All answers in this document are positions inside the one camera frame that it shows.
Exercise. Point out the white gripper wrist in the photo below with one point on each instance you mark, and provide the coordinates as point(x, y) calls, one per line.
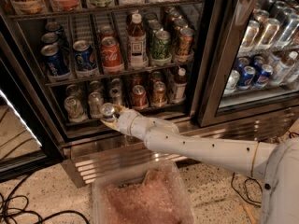
point(125, 121)

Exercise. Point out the blue silver redbull can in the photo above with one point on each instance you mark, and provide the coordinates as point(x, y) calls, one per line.
point(109, 112)

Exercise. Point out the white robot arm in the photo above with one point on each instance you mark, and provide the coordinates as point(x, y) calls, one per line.
point(276, 165)

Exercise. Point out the silver white can bottom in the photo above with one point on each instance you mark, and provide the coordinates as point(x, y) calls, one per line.
point(95, 101)

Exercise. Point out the red orange can bottom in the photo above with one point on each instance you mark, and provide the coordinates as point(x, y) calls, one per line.
point(139, 97)

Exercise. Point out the rear redbull can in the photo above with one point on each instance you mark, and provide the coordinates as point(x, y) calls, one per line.
point(115, 91)

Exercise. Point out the pale green can bottom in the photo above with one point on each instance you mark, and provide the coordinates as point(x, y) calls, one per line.
point(75, 110)

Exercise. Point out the gold orange can bottom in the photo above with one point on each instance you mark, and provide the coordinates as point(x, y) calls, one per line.
point(158, 97)

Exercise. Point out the red coca-cola can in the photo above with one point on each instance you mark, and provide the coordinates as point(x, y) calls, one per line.
point(111, 55)

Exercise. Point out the blue pepsi can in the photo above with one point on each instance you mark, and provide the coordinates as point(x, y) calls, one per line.
point(58, 70)
point(85, 59)

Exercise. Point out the small tea bottle bottom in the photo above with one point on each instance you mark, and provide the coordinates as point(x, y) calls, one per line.
point(177, 85)

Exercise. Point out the green can front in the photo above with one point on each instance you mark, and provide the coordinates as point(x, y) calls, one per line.
point(160, 53)

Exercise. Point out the front blue pepsi can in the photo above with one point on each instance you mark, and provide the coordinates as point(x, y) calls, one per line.
point(58, 70)

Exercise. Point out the gold can front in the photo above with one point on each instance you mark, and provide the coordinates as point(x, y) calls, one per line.
point(184, 43)

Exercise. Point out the stainless steel fridge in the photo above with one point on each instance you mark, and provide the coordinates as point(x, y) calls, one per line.
point(41, 133)

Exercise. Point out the glass fridge door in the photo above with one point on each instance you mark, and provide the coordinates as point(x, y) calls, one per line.
point(252, 69)

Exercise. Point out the brown tea bottle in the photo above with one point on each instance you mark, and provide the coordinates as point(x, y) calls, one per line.
point(136, 43)

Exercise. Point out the clear plastic bin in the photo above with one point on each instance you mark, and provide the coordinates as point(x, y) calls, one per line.
point(149, 193)

